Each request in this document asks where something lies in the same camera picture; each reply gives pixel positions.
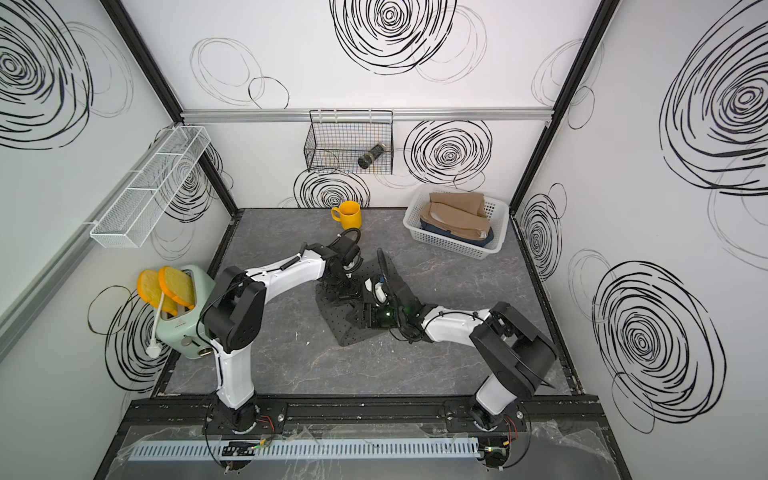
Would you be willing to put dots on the white wire wall shelf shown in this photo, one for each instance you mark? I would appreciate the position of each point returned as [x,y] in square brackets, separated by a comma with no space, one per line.
[168,183]

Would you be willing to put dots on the white slotted cable duct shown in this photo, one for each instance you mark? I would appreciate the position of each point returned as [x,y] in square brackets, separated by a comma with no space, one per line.
[305,449]

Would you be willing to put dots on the left toast slice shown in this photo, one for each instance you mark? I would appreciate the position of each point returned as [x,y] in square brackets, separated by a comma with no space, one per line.
[150,291]

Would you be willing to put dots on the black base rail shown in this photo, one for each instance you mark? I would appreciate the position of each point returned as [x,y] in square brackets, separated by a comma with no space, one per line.
[276,414]

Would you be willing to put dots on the black wire wall basket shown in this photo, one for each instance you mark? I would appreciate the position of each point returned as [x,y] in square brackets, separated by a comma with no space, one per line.
[336,138]

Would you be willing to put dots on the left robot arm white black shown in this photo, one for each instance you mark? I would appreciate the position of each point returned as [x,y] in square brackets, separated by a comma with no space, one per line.
[233,314]

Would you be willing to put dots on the yellow mug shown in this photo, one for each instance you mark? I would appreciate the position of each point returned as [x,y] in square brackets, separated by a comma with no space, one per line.
[348,214]

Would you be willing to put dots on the right toast slice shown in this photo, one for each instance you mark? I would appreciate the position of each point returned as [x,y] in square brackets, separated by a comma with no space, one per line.
[177,285]

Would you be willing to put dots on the dark perforated mat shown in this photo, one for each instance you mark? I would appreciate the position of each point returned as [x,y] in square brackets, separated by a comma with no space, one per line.
[345,317]

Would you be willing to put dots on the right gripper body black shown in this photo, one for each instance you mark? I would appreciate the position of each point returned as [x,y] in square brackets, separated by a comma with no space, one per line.
[385,317]

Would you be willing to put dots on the white perforated plastic basket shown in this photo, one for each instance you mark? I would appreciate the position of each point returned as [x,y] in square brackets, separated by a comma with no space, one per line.
[495,210]

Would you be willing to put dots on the blue denim skirt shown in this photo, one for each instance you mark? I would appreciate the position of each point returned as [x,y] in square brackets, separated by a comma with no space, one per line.
[472,230]

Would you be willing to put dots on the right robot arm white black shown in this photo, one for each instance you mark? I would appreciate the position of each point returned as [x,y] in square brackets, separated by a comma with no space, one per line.
[518,354]

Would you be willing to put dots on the toast slice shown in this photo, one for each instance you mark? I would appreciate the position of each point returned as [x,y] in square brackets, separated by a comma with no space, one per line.
[150,291]
[177,285]

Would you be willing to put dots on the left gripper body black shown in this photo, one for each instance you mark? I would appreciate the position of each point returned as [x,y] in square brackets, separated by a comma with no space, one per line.
[344,287]

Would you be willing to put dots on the tan brown skirt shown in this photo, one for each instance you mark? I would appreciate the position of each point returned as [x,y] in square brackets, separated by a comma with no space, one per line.
[452,207]

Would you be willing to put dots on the dark cylindrical bottle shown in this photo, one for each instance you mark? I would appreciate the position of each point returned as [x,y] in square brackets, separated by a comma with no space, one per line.
[369,158]

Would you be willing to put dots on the mint green toaster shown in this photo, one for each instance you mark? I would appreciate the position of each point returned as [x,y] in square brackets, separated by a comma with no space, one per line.
[180,332]

